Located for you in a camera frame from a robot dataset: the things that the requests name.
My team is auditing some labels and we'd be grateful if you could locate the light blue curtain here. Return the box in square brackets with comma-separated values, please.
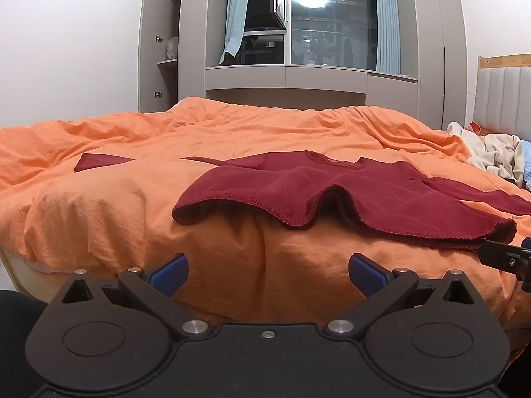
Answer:
[219, 0, 254, 65]
[372, 0, 402, 74]

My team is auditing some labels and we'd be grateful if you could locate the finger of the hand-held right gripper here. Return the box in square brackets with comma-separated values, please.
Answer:
[478, 236, 531, 293]

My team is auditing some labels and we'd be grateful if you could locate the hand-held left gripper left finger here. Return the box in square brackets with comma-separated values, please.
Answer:
[60, 253, 213, 341]

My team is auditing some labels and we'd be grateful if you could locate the cream clothes pile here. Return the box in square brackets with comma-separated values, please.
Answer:
[447, 121, 526, 188]

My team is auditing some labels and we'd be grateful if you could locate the glass window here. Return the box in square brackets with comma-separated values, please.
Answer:
[243, 0, 379, 71]

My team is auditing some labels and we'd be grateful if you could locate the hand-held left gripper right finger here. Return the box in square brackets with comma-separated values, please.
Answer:
[323, 253, 484, 341]

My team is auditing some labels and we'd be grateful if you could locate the orange duvet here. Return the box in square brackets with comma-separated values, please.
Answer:
[0, 97, 531, 355]

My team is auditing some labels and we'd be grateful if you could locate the grey built-in wardrobe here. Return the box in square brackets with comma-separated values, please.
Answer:
[138, 0, 479, 131]

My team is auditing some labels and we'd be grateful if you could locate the padded white headboard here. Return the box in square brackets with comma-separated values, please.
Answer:
[473, 55, 531, 138]

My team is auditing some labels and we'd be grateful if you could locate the dark red shirt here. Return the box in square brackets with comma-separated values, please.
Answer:
[75, 150, 531, 252]

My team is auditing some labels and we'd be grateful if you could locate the light blue cloth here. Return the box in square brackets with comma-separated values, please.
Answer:
[518, 140, 531, 192]

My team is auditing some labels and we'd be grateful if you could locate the wooden bed frame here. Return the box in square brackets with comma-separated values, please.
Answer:
[0, 249, 64, 304]

